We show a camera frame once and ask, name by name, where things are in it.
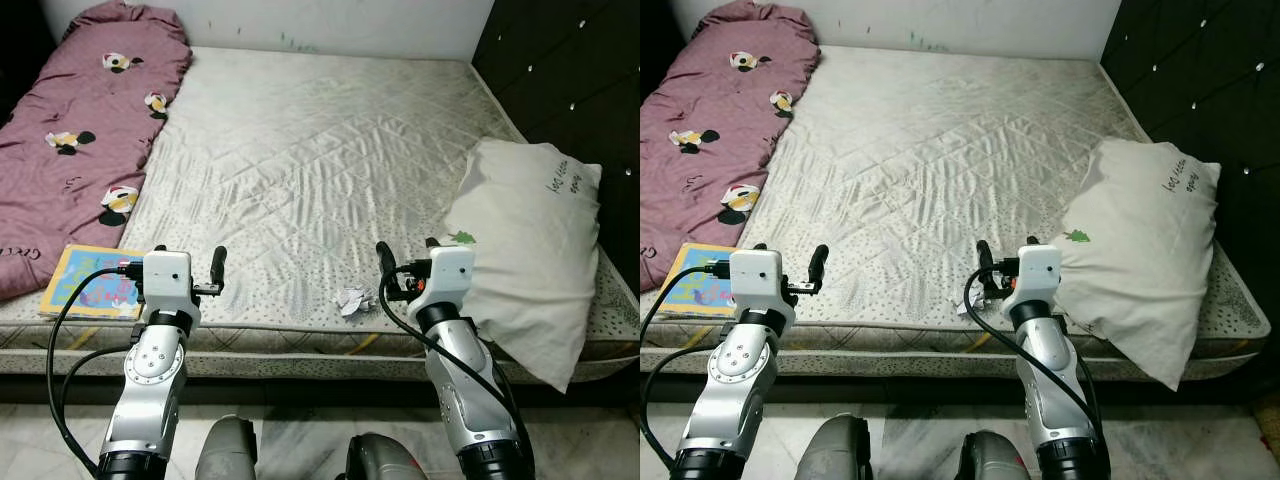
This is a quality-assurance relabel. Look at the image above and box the colourful yellow-edged children's book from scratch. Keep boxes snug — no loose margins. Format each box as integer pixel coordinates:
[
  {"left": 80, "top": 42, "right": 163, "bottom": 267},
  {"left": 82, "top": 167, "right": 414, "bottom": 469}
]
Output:
[
  {"left": 659, "top": 241, "right": 737, "bottom": 319},
  {"left": 38, "top": 243, "right": 149, "bottom": 322}
]

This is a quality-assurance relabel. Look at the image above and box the white pillow with green tree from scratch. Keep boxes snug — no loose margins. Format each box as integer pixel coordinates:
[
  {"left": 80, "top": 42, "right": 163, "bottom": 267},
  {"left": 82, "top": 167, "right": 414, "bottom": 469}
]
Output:
[
  {"left": 442, "top": 137, "right": 605, "bottom": 394},
  {"left": 1051, "top": 137, "right": 1224, "bottom": 394}
]

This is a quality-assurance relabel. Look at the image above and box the mauve cartoon print blanket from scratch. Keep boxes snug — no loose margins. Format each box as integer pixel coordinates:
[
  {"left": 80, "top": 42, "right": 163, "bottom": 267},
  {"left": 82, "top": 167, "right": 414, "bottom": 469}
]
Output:
[
  {"left": 640, "top": 0, "right": 822, "bottom": 294},
  {"left": 0, "top": 0, "right": 194, "bottom": 302}
]

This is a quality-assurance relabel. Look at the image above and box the white quilted dotted mattress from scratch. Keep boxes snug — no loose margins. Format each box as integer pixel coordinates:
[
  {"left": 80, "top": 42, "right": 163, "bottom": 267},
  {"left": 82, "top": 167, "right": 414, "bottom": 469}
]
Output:
[
  {"left": 640, "top": 45, "right": 1272, "bottom": 354},
  {"left": 0, "top": 45, "right": 641, "bottom": 354}
]

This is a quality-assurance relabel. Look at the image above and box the dotted fabric bed base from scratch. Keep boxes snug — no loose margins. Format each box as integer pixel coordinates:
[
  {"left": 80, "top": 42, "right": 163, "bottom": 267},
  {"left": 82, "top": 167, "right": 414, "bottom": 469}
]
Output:
[
  {"left": 0, "top": 335, "right": 641, "bottom": 384},
  {"left": 640, "top": 335, "right": 1280, "bottom": 383}
]

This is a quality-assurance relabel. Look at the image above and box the grey left robot leg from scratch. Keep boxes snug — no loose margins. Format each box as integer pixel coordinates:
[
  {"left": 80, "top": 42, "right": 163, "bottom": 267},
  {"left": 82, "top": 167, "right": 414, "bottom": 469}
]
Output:
[
  {"left": 799, "top": 412, "right": 874, "bottom": 480},
  {"left": 194, "top": 414, "right": 262, "bottom": 480}
]

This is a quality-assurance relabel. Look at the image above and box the grey robot leg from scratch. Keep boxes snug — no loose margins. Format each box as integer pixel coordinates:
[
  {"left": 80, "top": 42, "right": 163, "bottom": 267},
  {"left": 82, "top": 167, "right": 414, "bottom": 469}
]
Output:
[
  {"left": 344, "top": 432, "right": 432, "bottom": 480},
  {"left": 954, "top": 429, "right": 1042, "bottom": 480},
  {"left": 194, "top": 414, "right": 262, "bottom": 480},
  {"left": 799, "top": 412, "right": 874, "bottom": 480}
]

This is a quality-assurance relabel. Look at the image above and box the grey right robot leg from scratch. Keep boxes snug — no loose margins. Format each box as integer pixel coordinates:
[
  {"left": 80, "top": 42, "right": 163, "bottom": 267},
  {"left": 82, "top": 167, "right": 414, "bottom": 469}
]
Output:
[
  {"left": 954, "top": 429, "right": 1042, "bottom": 480},
  {"left": 344, "top": 432, "right": 432, "bottom": 480}
]

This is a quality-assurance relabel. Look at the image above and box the black tufted headboard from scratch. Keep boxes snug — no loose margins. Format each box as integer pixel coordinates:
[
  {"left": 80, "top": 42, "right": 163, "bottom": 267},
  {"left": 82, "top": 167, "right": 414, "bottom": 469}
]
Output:
[
  {"left": 470, "top": 0, "right": 641, "bottom": 293},
  {"left": 1099, "top": 0, "right": 1280, "bottom": 303}
]

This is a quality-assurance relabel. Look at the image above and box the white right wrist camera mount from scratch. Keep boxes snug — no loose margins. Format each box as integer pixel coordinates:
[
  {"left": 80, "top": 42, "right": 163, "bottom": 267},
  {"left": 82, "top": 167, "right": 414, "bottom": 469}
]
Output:
[
  {"left": 414, "top": 245, "right": 477, "bottom": 312},
  {"left": 1002, "top": 243, "right": 1064, "bottom": 307}
]

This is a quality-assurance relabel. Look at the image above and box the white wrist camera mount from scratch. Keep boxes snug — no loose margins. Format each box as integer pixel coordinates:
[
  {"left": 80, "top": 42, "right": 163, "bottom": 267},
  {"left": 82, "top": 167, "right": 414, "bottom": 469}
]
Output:
[
  {"left": 142, "top": 250, "right": 194, "bottom": 324},
  {"left": 727, "top": 248, "right": 784, "bottom": 322},
  {"left": 414, "top": 245, "right": 477, "bottom": 312},
  {"left": 1002, "top": 243, "right": 1064, "bottom": 307}
]

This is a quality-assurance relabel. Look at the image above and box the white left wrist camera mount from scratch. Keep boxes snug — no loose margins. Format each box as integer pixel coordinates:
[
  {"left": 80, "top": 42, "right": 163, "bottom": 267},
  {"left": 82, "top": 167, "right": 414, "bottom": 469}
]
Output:
[
  {"left": 727, "top": 248, "right": 784, "bottom": 322},
  {"left": 142, "top": 250, "right": 194, "bottom": 324}
]

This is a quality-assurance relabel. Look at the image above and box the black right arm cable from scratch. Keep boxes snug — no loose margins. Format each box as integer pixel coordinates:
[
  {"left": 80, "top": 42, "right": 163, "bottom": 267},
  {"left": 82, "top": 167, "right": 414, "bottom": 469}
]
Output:
[
  {"left": 377, "top": 264, "right": 522, "bottom": 443},
  {"left": 962, "top": 264, "right": 1107, "bottom": 433}
]

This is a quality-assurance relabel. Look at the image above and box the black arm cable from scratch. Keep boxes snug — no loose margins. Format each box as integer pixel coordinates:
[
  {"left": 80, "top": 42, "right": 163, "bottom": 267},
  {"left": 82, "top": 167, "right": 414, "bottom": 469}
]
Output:
[
  {"left": 46, "top": 261, "right": 147, "bottom": 473},
  {"left": 377, "top": 264, "right": 522, "bottom": 443},
  {"left": 962, "top": 264, "right": 1107, "bottom": 433},
  {"left": 640, "top": 261, "right": 732, "bottom": 463}
]

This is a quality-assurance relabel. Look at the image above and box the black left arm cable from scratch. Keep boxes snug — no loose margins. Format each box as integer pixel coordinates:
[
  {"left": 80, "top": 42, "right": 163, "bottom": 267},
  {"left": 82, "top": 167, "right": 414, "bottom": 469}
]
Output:
[
  {"left": 46, "top": 261, "right": 147, "bottom": 473},
  {"left": 640, "top": 261, "right": 732, "bottom": 463}
]

